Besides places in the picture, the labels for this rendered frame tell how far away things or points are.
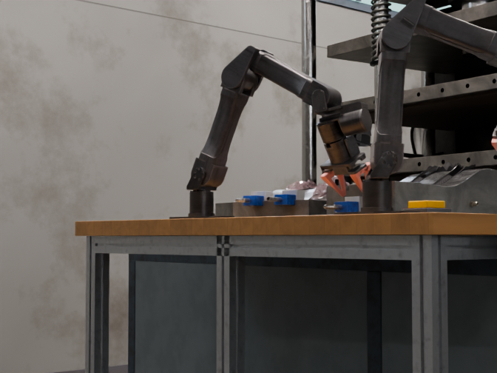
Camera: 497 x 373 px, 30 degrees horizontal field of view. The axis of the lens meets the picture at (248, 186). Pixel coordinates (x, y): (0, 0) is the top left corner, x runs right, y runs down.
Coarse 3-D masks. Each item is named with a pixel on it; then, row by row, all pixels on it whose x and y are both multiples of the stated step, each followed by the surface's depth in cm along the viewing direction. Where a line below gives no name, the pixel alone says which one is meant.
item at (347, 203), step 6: (348, 198) 229; (354, 198) 227; (360, 198) 226; (330, 204) 223; (336, 204) 226; (342, 204) 224; (348, 204) 224; (354, 204) 225; (360, 204) 226; (336, 210) 226; (342, 210) 224; (348, 210) 224; (354, 210) 225; (360, 210) 226
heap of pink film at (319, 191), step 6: (288, 186) 273; (294, 186) 270; (300, 186) 269; (306, 186) 271; (312, 186) 273; (318, 186) 264; (324, 186) 263; (318, 192) 261; (324, 192) 261; (312, 198) 260; (318, 198) 259
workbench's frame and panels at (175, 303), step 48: (144, 288) 323; (192, 288) 297; (288, 288) 255; (336, 288) 238; (384, 288) 224; (480, 288) 199; (144, 336) 322; (192, 336) 296; (288, 336) 254; (336, 336) 238; (384, 336) 223; (480, 336) 199
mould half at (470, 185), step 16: (416, 176) 259; (432, 176) 253; (464, 176) 241; (480, 176) 242; (496, 176) 245; (336, 192) 242; (352, 192) 237; (400, 192) 225; (416, 192) 228; (432, 192) 232; (448, 192) 235; (464, 192) 238; (480, 192) 242; (496, 192) 245; (400, 208) 225; (464, 208) 238; (480, 208) 241; (496, 208) 245
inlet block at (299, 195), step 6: (282, 192) 253; (288, 192) 251; (294, 192) 250; (300, 192) 251; (270, 198) 243; (276, 198) 245; (282, 198) 247; (288, 198) 247; (294, 198) 249; (300, 198) 251; (276, 204) 249; (282, 204) 248; (288, 204) 247; (294, 204) 249
